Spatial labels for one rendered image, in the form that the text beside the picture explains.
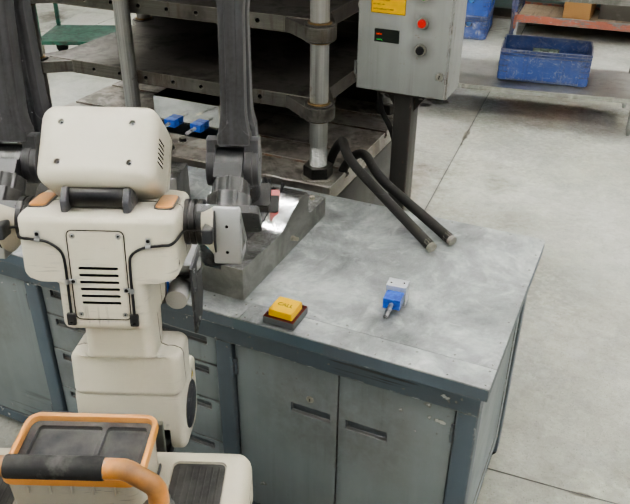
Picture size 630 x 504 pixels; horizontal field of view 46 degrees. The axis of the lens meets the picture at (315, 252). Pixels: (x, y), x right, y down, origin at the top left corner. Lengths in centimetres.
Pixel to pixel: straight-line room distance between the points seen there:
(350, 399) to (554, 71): 387
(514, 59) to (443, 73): 305
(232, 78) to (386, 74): 105
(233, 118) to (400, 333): 65
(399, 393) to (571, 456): 105
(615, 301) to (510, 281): 158
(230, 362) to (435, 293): 56
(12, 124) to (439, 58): 130
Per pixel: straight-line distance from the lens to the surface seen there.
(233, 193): 137
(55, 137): 136
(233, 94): 141
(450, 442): 182
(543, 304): 338
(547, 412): 283
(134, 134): 133
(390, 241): 209
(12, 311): 242
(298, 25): 234
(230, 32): 140
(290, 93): 249
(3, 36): 152
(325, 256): 201
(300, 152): 268
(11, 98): 153
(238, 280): 181
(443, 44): 232
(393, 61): 238
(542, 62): 537
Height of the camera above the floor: 183
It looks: 31 degrees down
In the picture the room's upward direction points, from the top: 1 degrees clockwise
